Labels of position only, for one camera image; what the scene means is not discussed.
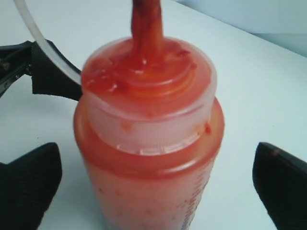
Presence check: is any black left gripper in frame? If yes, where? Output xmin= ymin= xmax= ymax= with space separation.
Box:
xmin=0 ymin=41 xmax=83 ymax=101

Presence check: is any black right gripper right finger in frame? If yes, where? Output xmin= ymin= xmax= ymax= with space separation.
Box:
xmin=252 ymin=142 xmax=307 ymax=230

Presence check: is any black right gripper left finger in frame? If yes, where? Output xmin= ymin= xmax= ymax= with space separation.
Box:
xmin=0 ymin=142 xmax=62 ymax=230

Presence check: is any red sauce squeeze bottle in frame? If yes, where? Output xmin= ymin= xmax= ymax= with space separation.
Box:
xmin=13 ymin=0 xmax=226 ymax=230

